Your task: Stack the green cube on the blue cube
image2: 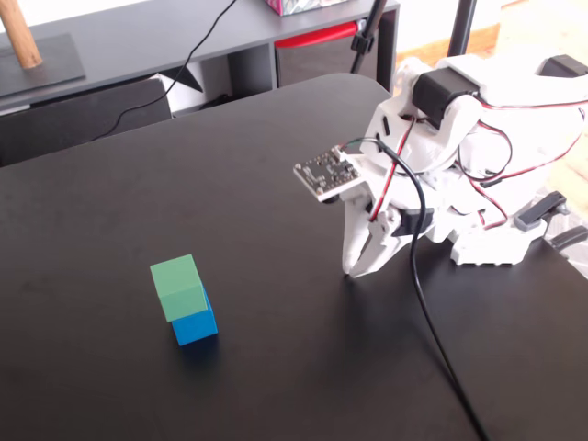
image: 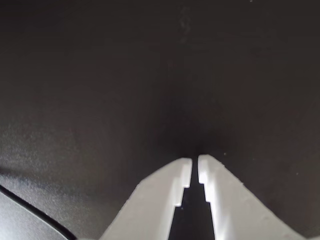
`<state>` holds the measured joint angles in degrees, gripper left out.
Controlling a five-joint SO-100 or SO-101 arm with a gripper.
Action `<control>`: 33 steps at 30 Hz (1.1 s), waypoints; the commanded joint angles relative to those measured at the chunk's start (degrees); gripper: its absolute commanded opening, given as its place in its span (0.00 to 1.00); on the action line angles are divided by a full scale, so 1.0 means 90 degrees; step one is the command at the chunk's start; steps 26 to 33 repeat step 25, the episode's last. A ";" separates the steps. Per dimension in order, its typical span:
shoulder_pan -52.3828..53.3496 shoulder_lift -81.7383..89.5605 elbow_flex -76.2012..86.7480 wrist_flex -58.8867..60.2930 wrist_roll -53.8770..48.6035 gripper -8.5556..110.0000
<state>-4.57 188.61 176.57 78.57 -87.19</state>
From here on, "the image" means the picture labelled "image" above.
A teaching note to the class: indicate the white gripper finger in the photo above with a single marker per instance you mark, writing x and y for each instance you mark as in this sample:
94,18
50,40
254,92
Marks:
232,207
155,200

